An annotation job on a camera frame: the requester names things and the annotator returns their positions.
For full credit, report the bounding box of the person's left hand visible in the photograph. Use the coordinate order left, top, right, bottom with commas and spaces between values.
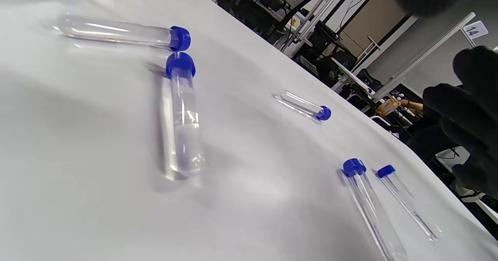
389, 0, 498, 199

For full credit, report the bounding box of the clear test tube blue cap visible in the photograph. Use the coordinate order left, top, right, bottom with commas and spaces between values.
54, 13, 192, 52
160, 52, 206, 180
272, 90, 332, 122
375, 165, 443, 241
342, 158, 408, 261

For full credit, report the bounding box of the orange bottle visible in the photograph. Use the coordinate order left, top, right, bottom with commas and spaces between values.
376, 98, 400, 117

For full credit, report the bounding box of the white sign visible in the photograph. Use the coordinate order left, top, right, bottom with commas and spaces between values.
461, 20, 489, 40

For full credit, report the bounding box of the black office chair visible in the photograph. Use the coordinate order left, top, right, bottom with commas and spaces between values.
216, 0, 314, 42

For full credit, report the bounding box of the white metal frame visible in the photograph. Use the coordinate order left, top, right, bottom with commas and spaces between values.
372, 12, 477, 102
278, 0, 352, 53

